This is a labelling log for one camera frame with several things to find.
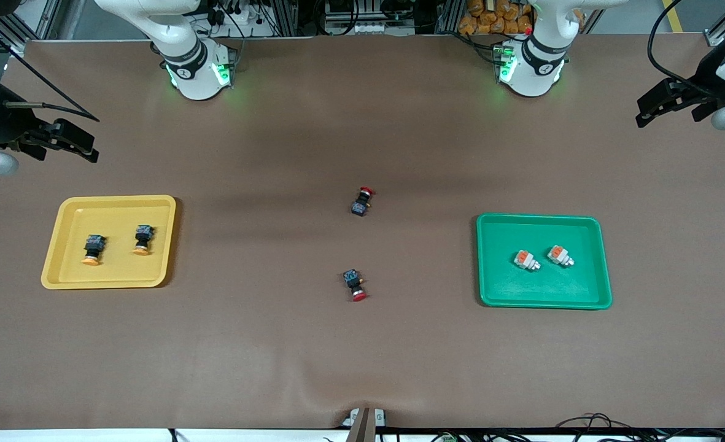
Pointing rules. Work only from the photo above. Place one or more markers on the yellow plastic tray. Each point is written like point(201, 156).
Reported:
point(116, 270)

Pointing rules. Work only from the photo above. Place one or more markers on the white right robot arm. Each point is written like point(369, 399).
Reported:
point(193, 80)

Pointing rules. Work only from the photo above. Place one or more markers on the white power strip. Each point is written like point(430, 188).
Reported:
point(371, 28)

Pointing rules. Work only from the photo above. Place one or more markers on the orange packaged goods pile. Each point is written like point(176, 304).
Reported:
point(491, 17)

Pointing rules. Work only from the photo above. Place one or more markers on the white orange push button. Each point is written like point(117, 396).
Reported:
point(525, 259)
point(560, 255)

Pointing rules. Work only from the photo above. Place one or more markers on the red push button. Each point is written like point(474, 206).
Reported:
point(360, 204)
point(353, 282)

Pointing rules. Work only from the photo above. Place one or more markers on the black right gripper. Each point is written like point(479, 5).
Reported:
point(1, 121)

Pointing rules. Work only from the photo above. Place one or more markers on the green plastic tray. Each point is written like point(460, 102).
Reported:
point(543, 288)

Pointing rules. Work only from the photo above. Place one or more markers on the grey table edge clamp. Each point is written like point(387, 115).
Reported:
point(362, 420)

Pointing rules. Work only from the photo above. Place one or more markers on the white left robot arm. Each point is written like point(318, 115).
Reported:
point(531, 77)

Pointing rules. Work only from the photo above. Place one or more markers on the yellow push button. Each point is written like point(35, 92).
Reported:
point(143, 238)
point(94, 248)

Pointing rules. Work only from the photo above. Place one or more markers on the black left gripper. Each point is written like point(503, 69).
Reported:
point(704, 88)

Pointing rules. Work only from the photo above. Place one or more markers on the brown table cover mat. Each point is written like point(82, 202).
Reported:
point(362, 350)

